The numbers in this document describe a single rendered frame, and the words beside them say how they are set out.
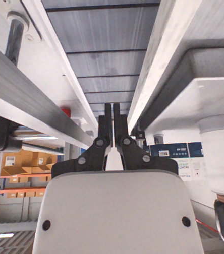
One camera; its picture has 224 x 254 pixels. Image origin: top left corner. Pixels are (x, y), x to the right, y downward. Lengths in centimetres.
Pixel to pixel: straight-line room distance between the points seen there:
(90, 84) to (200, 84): 15
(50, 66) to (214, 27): 23
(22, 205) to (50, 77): 880
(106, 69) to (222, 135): 33
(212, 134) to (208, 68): 22
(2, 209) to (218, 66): 953
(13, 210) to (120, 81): 920
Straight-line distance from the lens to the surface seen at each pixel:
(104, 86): 19
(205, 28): 23
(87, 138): 16
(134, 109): 18
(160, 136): 59
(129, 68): 17
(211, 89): 26
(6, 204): 935
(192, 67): 23
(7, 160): 200
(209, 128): 42
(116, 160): 31
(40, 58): 24
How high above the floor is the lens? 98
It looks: 14 degrees down
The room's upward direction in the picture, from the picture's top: 178 degrees clockwise
